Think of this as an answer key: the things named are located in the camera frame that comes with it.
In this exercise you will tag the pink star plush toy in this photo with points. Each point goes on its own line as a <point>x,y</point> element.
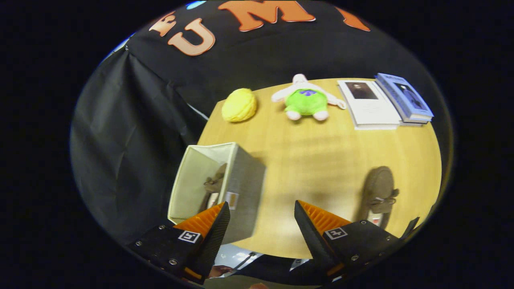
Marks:
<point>307,102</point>

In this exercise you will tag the white portrait book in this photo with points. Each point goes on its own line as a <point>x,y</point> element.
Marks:
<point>371,110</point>

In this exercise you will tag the yellow corn plush toy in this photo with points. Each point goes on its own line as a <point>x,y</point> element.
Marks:
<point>239,105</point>

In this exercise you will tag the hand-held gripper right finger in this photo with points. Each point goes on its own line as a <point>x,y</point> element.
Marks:
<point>313,241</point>

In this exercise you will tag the grey fabric storage box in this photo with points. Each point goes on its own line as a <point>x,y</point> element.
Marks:
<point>245,180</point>

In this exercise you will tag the brown suede shoe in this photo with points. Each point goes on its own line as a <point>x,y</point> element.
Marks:
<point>215,184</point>
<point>379,184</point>

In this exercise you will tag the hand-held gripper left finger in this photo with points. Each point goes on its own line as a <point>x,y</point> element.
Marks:
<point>213,245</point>

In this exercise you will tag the blue book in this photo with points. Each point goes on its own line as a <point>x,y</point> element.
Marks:
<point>405,96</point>

